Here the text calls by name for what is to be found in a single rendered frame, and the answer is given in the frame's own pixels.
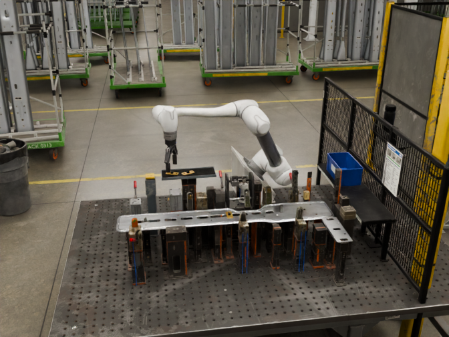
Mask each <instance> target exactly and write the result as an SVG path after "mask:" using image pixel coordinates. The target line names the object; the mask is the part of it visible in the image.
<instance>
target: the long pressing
mask: <svg viewBox="0 0 449 337"><path fill-rule="evenodd" d="M279 205H283V206H284V212H282V213H280V212H279ZM298 207H302V208H303V209H305V210H303V216H302V217H303V218H304V220H305V221H310V220H320V219H322V218H325V217H334V216H335V215H334V214H333V212H332V211H331V209H330V208H329V207H328V205H327V204H326V203H325V202H324V201H305V202H295V203H277V204H268V205H264V206H263V207H261V208H260V209H257V210H247V211H245V212H246V213H247V214H248V215H246V220H247V222H248V223H256V222H267V223H284V222H294V221H295V216H296V212H297V208H298ZM227 211H231V213H232V214H240V211H236V210H234V209H231V208H223V209H205V210H195V211H177V212H167V213H149V214H139V215H122V216H119V217H118V219H117V224H116V231H117V232H120V233H125V232H129V226H130V225H132V218H137V219H138V221H143V223H139V225H141V226H142V231H151V230H160V229H166V227H171V226H180V225H185V226H186V228H187V227H204V226H213V225H230V224H239V216H233V218H231V219H227V217H214V218H211V217H210V216H214V215H226V213H225V212H227ZM269 211H272V212H273V213H268V214H267V213H266V212H269ZM252 213H261V214H259V215H253V214H252ZM316 214H317V215H316ZM205 216H208V218H205V219H197V217H205ZM264 216H265V217H264ZM187 217H192V219H187V220H181V218H187ZM144 218H147V221H150V220H160V221H159V222H151V223H149V222H144ZM165 219H176V220H175V221H165Z"/></svg>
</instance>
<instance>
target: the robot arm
mask: <svg viewBox="0 0 449 337"><path fill-rule="evenodd" d="M178 116H200V117H237V116H238V117H239V118H241V119H242V120H243V121H244V122H245V124H246V125H247V127H248V129H249V130H250V131H251V133H252V134H253V135H254V136H256V137H257V140H258V141H259V144H260V145H261V148H262V149H261V150H260V151H259V152H258V153H257V154H256V155H255V156H254V157H253V158H252V159H251V160H249V159H247V158H246V157H244V158H243V160H244V161H245V162H246V164H247V166H248V167H249V168H250V169H251V170H252V171H253V172H254V173H255V174H256V175H257V176H258V177H259V178H260V179H261V180H262V181H264V178H263V175H264V174H265V173H266V172H268V174H269V176H270V177H271V178H272V179H273V180H274V181H275V182H276V183H277V184H278V185H281V186H288V185H290V184H291V180H290V177H289V173H292V168H291V167H290V166H289V164H288V162H287V161H286V159H285V158H284V157H283V151H282V150H281V149H280V148H279V147H278V146H277V145H276V144H275V142H274V140H273V138H272V136H271V133H270V132H269V129H270V122H269V119H268V118H267V116H266V115H265V114H264V112H263V111H262V110H260V109H259V106H258V104H257V102H256V101H254V100H239V101H236V102H231V103H230V104H227V105H224V106H221V107H218V108H174V107H172V106H155V107H154V108H153V109H152V117H153V118H154V119H155V121H157V123H159V124H161V126H162V127H163V134H164V139H165V145H167V146H168V147H167V148H166V154H165V159H164V163H165V164H166V172H167V173H170V156H171V154H172V153H173V155H172V161H173V164H177V155H178V150H177V147H176V138H177V126H178Z"/></svg>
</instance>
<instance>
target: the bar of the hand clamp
mask: <svg viewBox="0 0 449 337"><path fill-rule="evenodd" d="M298 174H299V172H298V170H297V169H292V192H293V189H296V195H297V192H298Z"/></svg>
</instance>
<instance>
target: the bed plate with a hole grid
mask: <svg viewBox="0 0 449 337"><path fill-rule="evenodd" d="M333 190H334V188H333V187H332V186H331V184H329V185H311V196H310V201H324V202H325V203H326V204H327V205H328V207H329V208H330V209H331V208H332V200H333ZM130 199H134V197H133V198H123V199H104V200H93V201H80V206H79V210H78V214H77V217H76V218H77V219H76V223H75V227H74V229H73V235H72V238H71V243H70V247H69V251H68V255H67V260H66V263H65V269H64V272H63V277H62V281H61V285H60V289H59V294H58V297H57V303H56V306H55V311H54V315H53V320H52V323H51V330H50V332H49V337H199V336H211V335H217V334H230V333H236V332H248V331H255V330H267V329H273V328H286V327H293V326H304V325H312V324H323V323H330V322H342V321H349V320H361V319H368V318H380V317H386V316H399V315H405V314H417V313H424V312H436V311H442V310H449V246H448V245H446V244H445V243H444V242H443V241H442V240H441V239H440V245H439V249H438V255H437V258H436V265H435V268H434V275H433V278H432V284H431V288H430V289H428V293H427V296H426V303H425V304H421V303H420V302H419V301H418V296H419V293H418V292H417V291H416V289H415V288H414V287H413V285H412V284H411V283H410V282H409V281H408V279H407V278H406V277H405V275H404V274H403V273H402V272H401V270H400V269H399V268H398V266H397V265H396V264H395V263H394V261H393V260H392V259H391V257H390V256H389V255H388V254H387V256H386V259H387V260H388V262H382V261H381V260H380V258H379V257H378V256H379V255H381V251H382V248H381V247H377V248H369V246H368V245H367V243H366V242H365V239H375V237H374V236H373V235H372V234H371V232H370V231H369V229H368V228H367V227H366V230H365V232H366V233H367V235H362V234H361V233H360V232H359V229H361V223H360V222H359V220H358V219H357V217H355V222H354V228H353V241H352V244H351V255H350V257H351V259H346V261H345V272H344V278H343V279H344V281H345V283H346V284H347V285H346V286H342V287H337V286H336V284H335V283H334V281H333V279H332V278H331V276H332V275H335V269H327V268H326V267H325V265H324V264H323V265H324V268H321V269H313V266H312V265H310V263H309V262H308V261H309V259H310V258H311V248H312V241H313V240H312V231H313V224H314V220H310V221H309V222H308V232H307V236H306V241H305V259H304V271H302V272H299V273H298V272H297V273H293V270H294V269H293V266H292V265H291V264H290V263H291V262H292V259H293V254H292V255H286V253H285V250H284V249H283V252H280V253H279V259H280V260H279V266H280V268H282V270H280V269H277V270H276V269H272V268H271V267H270V266H269V263H268V262H270V261H271V254H272V253H267V250H266V248H265V244H266V240H261V257H253V253H252V251H251V241H250V244H249V263H248V268H249V269H250V270H249V271H250V273H249V274H248V275H247V274H241V273H239V272H238V271H237V270H236V267H235V265H237V264H238V252H239V242H234V243H232V251H233V255H234V257H235V258H234V259H226V256H225V252H224V248H225V247H226V243H224V244H223V243H222V257H223V260H224V263H214V261H213V257H212V251H211V249H212V248H213V240H210V241H209V247H208V248H206V249H205V247H204V248H201V249H202V251H205V253H206V260H207V262H206V263H190V258H189V254H188V263H187V269H190V268H191V269H192V274H193V277H192V278H186V279H171V280H164V273H163V271H167V270H169V269H168V268H161V259H160V253H162V243H161V234H160V230H159V236H158V237H150V242H151V252H152V256H154V265H153V266H147V267H144V268H145V272H146V273H147V275H148V279H146V284H147V285H144V284H143V285H137V286H131V283H132V278H131V277H132V271H128V243H127V237H126V232H125V233H120V232H117V231H116V224H117V219H118V217H119V216H122V215H131V207H130Z"/></svg>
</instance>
